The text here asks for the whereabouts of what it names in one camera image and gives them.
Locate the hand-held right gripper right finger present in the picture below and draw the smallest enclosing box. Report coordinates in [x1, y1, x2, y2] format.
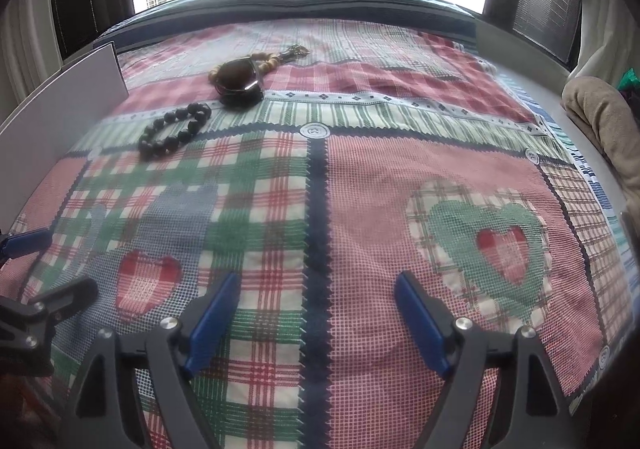
[394, 271, 581, 449]

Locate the beige folded cloth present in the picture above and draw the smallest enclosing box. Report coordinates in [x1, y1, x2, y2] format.
[561, 76, 640, 210]

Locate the black bead bracelet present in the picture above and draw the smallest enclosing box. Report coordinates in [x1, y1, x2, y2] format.
[138, 101, 212, 160]

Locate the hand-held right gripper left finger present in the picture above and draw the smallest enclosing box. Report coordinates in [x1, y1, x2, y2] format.
[62, 271, 240, 449]

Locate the patchwork plaid quilt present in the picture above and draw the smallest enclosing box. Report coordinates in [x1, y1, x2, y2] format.
[20, 19, 636, 449]

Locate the white cardboard box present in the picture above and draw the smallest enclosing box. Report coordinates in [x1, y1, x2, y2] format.
[0, 41, 130, 230]

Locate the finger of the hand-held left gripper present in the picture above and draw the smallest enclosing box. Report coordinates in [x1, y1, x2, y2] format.
[0, 276, 98, 376]
[0, 228, 53, 270]

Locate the wooden bead bracelet with clasp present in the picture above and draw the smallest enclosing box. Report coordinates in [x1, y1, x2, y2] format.
[208, 45, 312, 84]

